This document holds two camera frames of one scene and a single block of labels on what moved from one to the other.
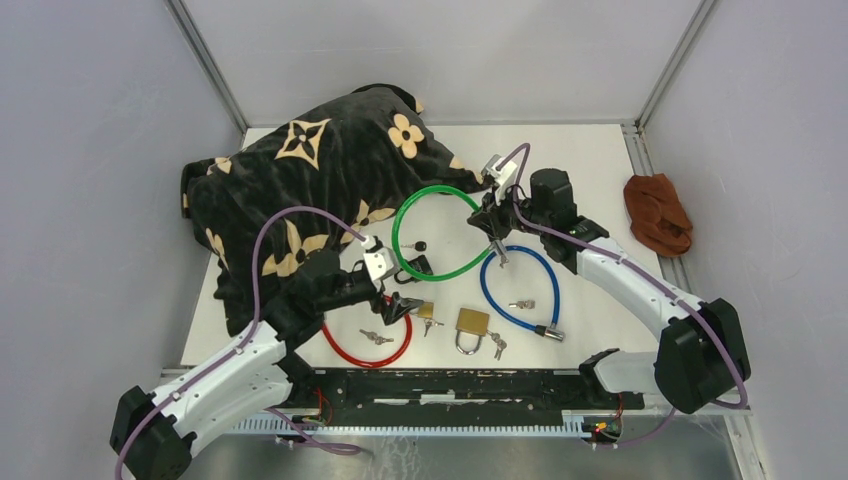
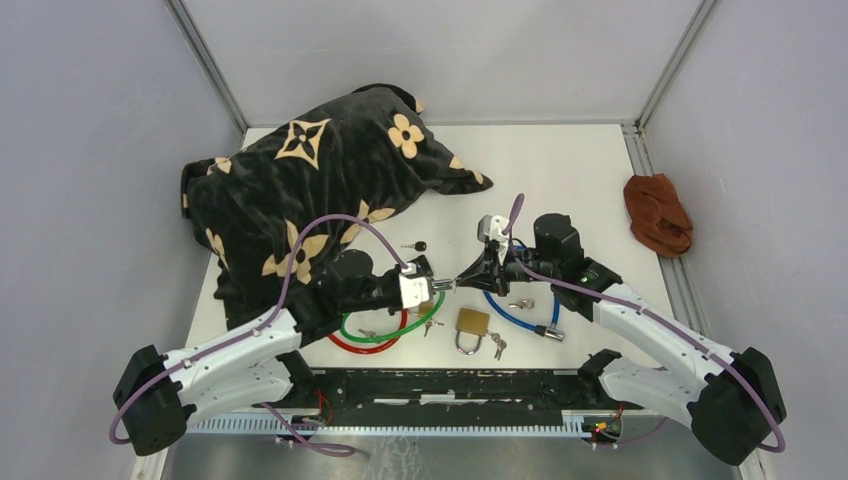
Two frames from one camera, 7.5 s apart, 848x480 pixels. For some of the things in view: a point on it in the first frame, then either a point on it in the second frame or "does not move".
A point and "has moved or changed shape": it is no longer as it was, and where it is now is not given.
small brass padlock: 426,310 does not move
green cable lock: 397,247 → 393,337
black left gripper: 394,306 → 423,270
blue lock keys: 529,304 does not move
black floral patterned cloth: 356,157 does not move
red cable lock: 388,300 has moved or changed shape
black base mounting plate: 314,394 does not move
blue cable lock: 552,332 does not move
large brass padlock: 473,322 does not move
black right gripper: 489,216 → 487,273
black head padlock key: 419,246 does not move
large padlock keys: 502,344 does not move
